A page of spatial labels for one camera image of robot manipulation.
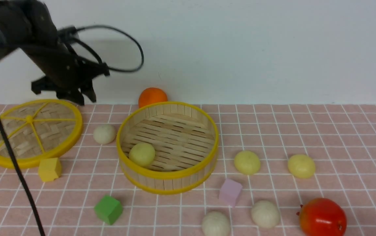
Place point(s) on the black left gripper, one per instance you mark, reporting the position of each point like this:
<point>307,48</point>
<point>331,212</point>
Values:
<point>67,75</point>

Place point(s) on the white bun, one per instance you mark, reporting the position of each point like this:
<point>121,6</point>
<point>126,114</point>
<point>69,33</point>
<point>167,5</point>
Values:
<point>265,214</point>
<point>216,223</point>
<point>104,134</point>

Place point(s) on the yellow bun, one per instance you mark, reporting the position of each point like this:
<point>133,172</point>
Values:
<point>301,166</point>
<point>142,154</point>
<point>247,162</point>

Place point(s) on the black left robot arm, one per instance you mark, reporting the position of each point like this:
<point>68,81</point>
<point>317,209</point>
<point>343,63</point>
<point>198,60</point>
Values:
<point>27,25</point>

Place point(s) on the yellow rimmed bamboo steamer lid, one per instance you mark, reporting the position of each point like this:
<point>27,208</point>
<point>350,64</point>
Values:
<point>41,129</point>

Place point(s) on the yellow rimmed bamboo steamer tray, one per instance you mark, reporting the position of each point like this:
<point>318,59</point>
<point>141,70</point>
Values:
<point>185,139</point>

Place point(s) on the orange fruit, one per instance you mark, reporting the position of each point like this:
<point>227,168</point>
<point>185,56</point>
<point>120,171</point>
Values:
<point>151,95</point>

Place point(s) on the yellow foam cube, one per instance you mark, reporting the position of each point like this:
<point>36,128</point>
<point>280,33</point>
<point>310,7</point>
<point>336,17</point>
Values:
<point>50,169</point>

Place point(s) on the green foam cube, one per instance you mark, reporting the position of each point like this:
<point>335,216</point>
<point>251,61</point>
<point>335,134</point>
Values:
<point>108,209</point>

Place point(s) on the pink foam cube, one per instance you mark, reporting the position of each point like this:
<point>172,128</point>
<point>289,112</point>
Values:
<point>230,192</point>

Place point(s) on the pink checkered tablecloth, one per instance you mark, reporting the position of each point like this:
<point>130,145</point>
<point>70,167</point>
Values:
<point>341,139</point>

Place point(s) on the red tomato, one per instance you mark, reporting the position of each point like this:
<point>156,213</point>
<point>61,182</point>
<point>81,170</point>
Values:
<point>322,217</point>

